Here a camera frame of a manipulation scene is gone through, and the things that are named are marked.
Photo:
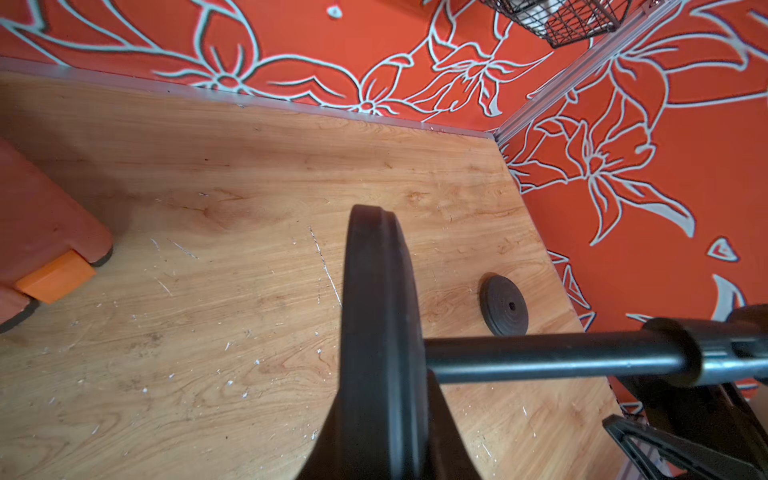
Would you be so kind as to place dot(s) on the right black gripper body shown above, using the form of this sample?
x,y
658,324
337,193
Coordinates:
x,y
716,416

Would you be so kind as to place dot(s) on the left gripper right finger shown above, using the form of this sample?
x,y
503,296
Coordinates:
x,y
447,455

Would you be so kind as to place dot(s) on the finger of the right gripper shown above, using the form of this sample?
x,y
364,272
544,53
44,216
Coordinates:
x,y
697,461

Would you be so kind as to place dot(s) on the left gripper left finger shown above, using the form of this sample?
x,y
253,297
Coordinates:
x,y
325,459

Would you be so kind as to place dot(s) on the black round stand base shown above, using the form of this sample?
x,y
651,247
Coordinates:
x,y
382,423

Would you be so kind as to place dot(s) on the black mic clip pole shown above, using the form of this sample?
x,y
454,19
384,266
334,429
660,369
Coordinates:
x,y
682,352

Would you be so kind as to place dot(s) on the orange plastic tool case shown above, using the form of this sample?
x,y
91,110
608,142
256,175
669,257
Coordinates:
x,y
50,244

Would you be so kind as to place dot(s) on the black wire wall basket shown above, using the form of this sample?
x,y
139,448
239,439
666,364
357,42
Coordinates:
x,y
564,22

